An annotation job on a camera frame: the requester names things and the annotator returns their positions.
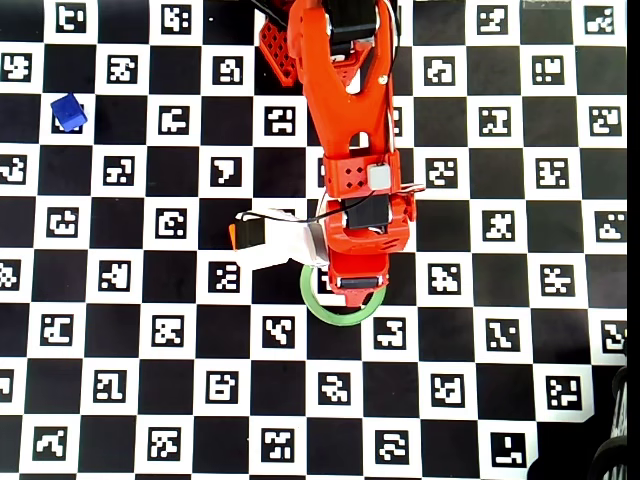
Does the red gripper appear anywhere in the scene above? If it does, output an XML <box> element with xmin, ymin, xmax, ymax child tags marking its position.
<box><xmin>323</xmin><ymin>192</ymin><xmax>417</xmax><ymax>310</ymax></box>

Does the blue cube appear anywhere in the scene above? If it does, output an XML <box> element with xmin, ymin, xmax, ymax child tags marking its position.
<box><xmin>50</xmin><ymin>92</ymin><xmax>89</xmax><ymax>133</ymax></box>

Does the black white marker board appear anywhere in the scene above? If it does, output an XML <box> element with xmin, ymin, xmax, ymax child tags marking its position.
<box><xmin>0</xmin><ymin>0</ymin><xmax>629</xmax><ymax>480</ymax></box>

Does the black coiled stand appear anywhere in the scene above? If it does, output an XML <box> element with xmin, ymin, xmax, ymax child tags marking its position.
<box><xmin>589</xmin><ymin>367</ymin><xmax>629</xmax><ymax>480</ymax></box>

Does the green ring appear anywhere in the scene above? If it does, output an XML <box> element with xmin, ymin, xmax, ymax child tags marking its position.
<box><xmin>299</xmin><ymin>264</ymin><xmax>389</xmax><ymax>327</ymax></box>

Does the grey duct tape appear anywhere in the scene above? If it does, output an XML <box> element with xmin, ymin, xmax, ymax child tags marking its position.
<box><xmin>304</xmin><ymin>222</ymin><xmax>331</xmax><ymax>267</ymax></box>

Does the thin black camera cable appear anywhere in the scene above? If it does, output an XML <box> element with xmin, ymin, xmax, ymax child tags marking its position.
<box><xmin>238</xmin><ymin>197</ymin><xmax>392</xmax><ymax>224</ymax></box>

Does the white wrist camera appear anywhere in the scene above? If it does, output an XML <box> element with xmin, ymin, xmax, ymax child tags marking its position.
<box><xmin>234</xmin><ymin>207</ymin><xmax>331</xmax><ymax>274</ymax></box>

